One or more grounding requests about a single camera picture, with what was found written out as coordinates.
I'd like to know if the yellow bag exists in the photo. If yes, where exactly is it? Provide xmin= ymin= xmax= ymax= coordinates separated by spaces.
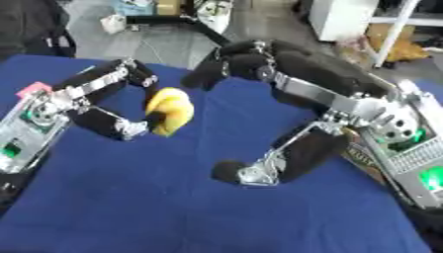
xmin=365 ymin=23 xmax=433 ymax=64

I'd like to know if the light blue box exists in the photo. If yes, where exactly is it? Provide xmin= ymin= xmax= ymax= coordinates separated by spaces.
xmin=109 ymin=0 xmax=156 ymax=17

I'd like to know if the yellow toy banana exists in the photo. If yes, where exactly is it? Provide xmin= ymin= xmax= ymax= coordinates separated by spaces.
xmin=143 ymin=86 xmax=198 ymax=138

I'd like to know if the pink block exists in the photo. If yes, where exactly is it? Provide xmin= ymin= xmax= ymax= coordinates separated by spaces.
xmin=14 ymin=81 xmax=54 ymax=100

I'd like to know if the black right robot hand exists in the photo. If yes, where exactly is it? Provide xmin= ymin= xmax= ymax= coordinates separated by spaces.
xmin=180 ymin=39 xmax=401 ymax=188

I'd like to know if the white plastic bag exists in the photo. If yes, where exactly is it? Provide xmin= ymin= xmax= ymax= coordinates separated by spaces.
xmin=98 ymin=14 xmax=131 ymax=35

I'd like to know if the black bag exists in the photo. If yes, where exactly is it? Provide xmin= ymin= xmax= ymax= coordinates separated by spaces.
xmin=0 ymin=0 xmax=78 ymax=63

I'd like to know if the white cabinet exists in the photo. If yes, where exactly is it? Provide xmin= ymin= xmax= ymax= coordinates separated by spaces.
xmin=306 ymin=0 xmax=385 ymax=42

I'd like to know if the white metal frame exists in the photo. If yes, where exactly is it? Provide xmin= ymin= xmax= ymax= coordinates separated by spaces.
xmin=368 ymin=0 xmax=443 ymax=68

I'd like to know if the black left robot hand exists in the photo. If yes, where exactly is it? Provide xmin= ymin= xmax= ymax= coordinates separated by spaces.
xmin=49 ymin=58 xmax=170 ymax=142

